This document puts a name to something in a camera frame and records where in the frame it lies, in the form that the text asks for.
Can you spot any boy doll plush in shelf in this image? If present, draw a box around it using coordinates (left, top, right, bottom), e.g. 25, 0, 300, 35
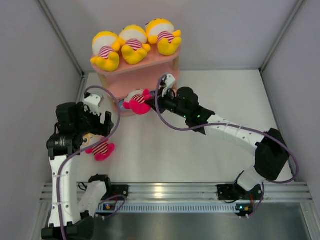
118, 99, 130, 112

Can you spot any purple cable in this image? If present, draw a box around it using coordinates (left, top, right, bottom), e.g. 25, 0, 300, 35
154, 74, 301, 221
57, 85, 127, 239

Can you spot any yellow frog plush toy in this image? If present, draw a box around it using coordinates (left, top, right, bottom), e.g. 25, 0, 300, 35
145, 18, 182, 56

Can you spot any aluminium front rail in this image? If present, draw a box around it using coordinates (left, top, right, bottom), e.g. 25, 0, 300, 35
39, 181, 313, 202

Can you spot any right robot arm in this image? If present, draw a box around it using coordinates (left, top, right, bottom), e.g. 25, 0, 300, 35
146, 87, 290, 199

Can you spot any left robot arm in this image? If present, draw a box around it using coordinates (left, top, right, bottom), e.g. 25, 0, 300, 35
41, 102, 114, 240

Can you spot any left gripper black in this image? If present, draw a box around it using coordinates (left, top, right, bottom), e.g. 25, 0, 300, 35
74, 102, 113, 138

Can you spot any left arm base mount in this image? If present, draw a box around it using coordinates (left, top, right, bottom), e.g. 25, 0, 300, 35
101, 184, 129, 201

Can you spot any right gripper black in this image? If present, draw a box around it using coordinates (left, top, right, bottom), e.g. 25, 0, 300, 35
146, 85, 190, 119

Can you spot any white pink bear plush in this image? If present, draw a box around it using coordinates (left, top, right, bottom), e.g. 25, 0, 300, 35
124, 89, 153, 115
82, 133, 116, 162

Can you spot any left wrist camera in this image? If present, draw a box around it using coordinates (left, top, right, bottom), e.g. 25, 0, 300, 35
83, 92, 104, 116

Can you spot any pink three-tier shelf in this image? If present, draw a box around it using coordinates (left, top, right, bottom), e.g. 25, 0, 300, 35
92, 45, 181, 101

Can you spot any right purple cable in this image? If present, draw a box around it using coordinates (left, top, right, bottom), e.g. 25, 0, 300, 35
154, 74, 301, 221

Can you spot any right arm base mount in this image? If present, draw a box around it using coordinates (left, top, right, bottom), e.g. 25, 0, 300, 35
217, 183, 263, 202

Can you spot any white slotted cable duct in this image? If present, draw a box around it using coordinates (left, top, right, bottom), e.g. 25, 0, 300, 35
96, 202, 242, 214

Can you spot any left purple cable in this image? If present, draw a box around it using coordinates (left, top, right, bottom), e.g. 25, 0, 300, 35
57, 85, 127, 239

